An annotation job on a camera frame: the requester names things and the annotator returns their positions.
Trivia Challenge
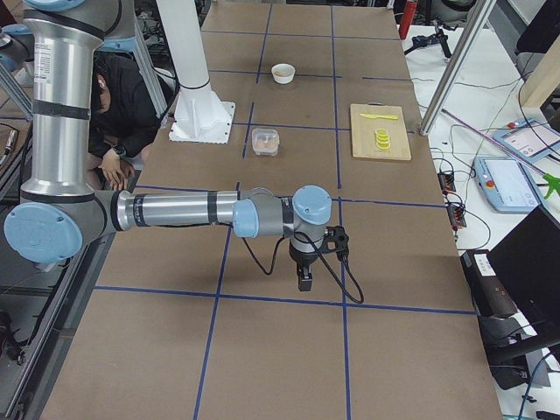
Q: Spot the aluminium frame post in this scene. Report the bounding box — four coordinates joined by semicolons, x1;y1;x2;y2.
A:
419;0;496;136

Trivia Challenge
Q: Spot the small circuit board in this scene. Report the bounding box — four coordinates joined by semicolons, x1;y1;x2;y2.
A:
446;203;466;231
437;172;456;193

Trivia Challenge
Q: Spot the clear plastic egg box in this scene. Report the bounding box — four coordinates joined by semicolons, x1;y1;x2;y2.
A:
251;128;280;157

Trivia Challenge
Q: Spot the black computer box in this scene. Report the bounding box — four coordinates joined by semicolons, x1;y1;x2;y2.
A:
460;205;559;389

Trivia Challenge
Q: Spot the far teach pendant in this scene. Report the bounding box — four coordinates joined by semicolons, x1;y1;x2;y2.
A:
492;118;559;163

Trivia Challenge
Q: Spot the near teach pendant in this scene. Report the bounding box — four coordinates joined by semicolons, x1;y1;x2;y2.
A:
473;156;543;214

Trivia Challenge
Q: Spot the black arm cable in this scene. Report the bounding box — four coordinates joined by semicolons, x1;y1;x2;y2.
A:
241;234;365;305

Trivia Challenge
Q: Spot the person in black jacket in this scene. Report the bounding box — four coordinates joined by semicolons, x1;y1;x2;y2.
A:
87;52;161;190

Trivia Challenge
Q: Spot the reacher grabber stick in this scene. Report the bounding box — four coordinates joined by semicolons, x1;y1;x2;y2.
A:
441;108;560;200

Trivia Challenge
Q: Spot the wooden cutting board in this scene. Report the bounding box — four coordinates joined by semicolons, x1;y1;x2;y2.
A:
350;103;411;161

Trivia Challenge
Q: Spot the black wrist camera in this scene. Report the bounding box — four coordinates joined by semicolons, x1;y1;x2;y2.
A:
322;226;349;262

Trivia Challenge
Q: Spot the teach pendant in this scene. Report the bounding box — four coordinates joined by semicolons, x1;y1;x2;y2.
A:
492;118;559;163
473;156;543;214

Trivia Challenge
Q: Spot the white paper bowl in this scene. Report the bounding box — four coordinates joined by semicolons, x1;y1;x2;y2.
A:
270;63;296;85

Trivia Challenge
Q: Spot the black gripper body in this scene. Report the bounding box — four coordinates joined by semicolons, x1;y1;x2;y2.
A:
289;234;324;268

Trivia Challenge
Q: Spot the black tripod stick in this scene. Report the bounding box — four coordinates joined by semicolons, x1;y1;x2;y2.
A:
404;24;452;59

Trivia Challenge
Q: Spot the yellow plastic knife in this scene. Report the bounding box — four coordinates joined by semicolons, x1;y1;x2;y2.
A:
360;113;399;121

